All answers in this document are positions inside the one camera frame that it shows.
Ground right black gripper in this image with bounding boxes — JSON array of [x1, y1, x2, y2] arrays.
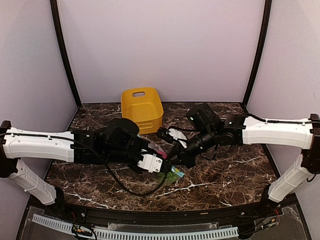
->
[[164, 126, 217, 169]]

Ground clear zip top bag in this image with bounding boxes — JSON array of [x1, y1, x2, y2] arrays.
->
[[139, 135, 185, 186]]

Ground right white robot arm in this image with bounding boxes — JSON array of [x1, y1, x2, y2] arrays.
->
[[164, 103, 320, 217]]

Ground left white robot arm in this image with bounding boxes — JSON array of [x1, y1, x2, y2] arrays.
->
[[0, 118, 163, 218]]

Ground red fake apple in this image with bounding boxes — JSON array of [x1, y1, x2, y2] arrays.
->
[[154, 148, 168, 159]]

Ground green fake grapes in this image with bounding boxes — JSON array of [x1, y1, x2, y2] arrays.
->
[[156, 171, 181, 186]]

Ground yellow plastic bin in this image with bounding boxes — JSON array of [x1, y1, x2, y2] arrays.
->
[[121, 87, 164, 135]]

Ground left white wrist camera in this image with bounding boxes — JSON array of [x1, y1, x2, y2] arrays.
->
[[137, 152, 164, 173]]

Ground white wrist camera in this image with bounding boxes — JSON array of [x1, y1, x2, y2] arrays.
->
[[137, 152, 164, 173], [156, 127, 188, 149]]

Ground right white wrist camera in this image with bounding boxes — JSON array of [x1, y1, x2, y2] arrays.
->
[[156, 127, 188, 149]]

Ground white slotted cable duct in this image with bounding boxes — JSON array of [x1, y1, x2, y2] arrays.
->
[[31, 214, 239, 240]]

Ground black front rail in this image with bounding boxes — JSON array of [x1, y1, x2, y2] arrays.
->
[[46, 202, 274, 226]]

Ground right black frame post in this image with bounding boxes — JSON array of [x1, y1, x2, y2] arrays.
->
[[241, 0, 272, 111]]

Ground black frame post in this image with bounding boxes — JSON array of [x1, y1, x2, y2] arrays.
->
[[241, 0, 272, 111], [49, 0, 82, 109]]

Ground left black frame post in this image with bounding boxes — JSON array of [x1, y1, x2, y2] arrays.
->
[[49, 0, 82, 109]]

